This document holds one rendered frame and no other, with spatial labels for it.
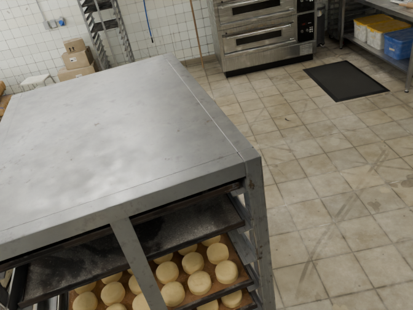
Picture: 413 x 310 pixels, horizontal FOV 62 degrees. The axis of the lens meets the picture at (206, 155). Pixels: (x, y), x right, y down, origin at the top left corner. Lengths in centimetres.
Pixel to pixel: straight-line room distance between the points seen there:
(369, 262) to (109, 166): 233
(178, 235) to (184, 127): 20
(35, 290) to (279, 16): 514
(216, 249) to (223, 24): 464
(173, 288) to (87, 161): 33
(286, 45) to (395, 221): 343
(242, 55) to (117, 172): 499
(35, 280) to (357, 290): 218
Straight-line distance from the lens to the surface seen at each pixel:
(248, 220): 64
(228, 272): 78
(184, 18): 627
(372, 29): 557
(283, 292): 254
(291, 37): 560
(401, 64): 505
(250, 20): 530
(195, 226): 65
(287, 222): 293
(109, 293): 83
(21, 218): 59
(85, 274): 66
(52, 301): 79
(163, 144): 62
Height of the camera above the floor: 214
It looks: 34 degrees down
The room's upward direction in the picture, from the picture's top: 12 degrees counter-clockwise
